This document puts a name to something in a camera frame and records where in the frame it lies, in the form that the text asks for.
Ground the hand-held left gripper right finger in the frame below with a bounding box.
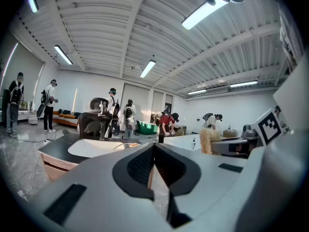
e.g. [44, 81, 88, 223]
[154, 143, 252, 229]

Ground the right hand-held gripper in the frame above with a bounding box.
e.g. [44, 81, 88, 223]
[211, 108, 285, 157]

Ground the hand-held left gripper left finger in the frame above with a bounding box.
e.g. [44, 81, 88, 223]
[25, 143, 177, 232]

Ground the yellow sponge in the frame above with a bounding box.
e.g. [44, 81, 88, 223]
[199, 127, 222, 155]

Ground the white sink basin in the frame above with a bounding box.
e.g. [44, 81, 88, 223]
[67, 138, 126, 158]

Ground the white bathtub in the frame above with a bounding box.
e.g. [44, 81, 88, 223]
[163, 133, 205, 152]

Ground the black office chair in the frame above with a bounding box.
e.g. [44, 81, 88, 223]
[77, 97, 114, 140]

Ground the striped sofa with orange cushions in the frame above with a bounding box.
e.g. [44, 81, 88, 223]
[52, 109, 83, 127]

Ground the white power strip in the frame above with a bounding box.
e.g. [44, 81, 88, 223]
[16, 189, 29, 202]

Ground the green bathtub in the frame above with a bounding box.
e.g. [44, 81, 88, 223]
[136, 120, 160, 135]

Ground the glowing floor lamp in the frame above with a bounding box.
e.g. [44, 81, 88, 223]
[72, 88, 78, 113]

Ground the person's brown printed shirt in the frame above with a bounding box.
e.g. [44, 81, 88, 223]
[279, 6, 305, 73]

